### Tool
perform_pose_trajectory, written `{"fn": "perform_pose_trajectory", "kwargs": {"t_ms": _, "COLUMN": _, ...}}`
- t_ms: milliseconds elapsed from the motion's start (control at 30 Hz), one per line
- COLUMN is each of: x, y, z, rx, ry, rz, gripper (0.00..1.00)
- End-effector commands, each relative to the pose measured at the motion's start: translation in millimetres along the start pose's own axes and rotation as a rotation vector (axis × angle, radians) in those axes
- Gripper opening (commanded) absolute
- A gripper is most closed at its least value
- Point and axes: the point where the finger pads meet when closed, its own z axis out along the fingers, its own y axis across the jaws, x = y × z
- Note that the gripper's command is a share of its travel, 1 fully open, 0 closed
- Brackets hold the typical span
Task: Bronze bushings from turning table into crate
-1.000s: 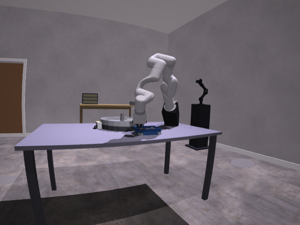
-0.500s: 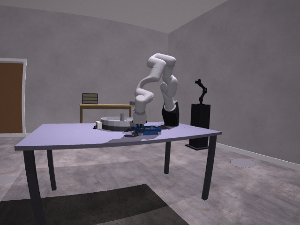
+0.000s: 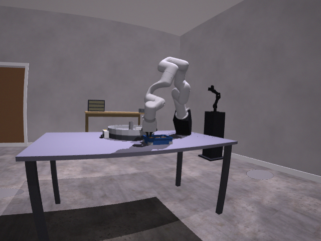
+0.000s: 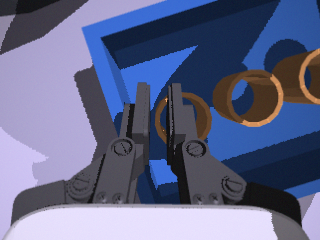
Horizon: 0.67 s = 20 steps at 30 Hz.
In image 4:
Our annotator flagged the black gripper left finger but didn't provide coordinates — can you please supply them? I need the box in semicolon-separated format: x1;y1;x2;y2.
10;82;150;226

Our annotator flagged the blue shallow tray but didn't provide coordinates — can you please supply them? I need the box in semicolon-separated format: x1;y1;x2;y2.
82;0;320;204

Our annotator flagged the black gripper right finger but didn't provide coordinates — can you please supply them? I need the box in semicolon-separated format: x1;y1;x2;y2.
166;83;302;227

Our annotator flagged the bronze bushing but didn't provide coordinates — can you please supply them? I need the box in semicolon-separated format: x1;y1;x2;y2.
272;48;320;105
155;92;212;144
212;69;283;127

